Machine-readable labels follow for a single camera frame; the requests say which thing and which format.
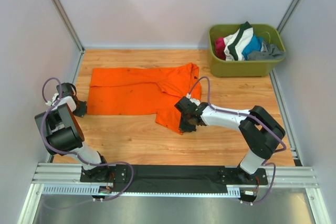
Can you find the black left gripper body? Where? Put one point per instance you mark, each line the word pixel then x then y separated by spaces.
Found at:
pixel 80 112

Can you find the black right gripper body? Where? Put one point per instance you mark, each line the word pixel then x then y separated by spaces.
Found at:
pixel 185 125

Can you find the orange t shirt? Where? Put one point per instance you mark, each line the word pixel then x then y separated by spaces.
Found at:
pixel 135 91

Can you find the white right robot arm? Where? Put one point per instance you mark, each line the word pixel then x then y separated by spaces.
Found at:
pixel 262 133

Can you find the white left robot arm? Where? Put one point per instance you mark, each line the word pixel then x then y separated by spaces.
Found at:
pixel 64 135

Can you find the magenta shirt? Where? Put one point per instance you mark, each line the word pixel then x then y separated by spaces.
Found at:
pixel 219 47

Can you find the white and green shirt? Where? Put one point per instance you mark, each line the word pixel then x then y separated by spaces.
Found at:
pixel 237 42

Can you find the blue shirt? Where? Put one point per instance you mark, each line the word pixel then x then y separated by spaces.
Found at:
pixel 254 45

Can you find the grey shirt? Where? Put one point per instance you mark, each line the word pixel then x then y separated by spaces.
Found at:
pixel 269 52

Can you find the olive green plastic bin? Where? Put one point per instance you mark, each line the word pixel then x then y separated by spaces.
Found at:
pixel 249 68

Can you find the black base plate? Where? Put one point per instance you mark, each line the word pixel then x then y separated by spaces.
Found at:
pixel 173 178

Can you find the aluminium front rail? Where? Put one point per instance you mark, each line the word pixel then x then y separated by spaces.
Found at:
pixel 285 176

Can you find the slotted cable duct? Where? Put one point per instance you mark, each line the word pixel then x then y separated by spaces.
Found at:
pixel 95 190

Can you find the left aluminium corner post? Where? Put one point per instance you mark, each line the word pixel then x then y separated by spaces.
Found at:
pixel 66 21

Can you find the aluminium corner post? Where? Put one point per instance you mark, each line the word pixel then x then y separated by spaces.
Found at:
pixel 66 21
pixel 295 1

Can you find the right aluminium corner post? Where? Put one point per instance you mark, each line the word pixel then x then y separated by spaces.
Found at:
pixel 295 1

